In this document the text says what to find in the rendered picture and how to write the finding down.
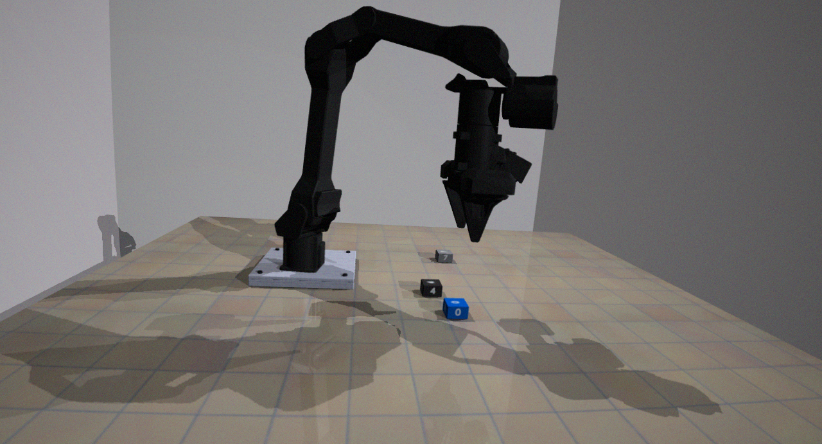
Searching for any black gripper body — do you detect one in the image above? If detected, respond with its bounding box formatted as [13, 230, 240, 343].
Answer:
[440, 125, 516, 196]

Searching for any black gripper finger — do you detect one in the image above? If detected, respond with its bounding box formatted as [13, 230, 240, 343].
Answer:
[442, 180, 466, 228]
[459, 191, 508, 242]

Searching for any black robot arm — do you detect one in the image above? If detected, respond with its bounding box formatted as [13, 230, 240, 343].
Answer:
[275, 6, 558, 273]

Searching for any blue block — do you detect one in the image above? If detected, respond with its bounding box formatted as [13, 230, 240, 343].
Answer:
[443, 298, 469, 319]

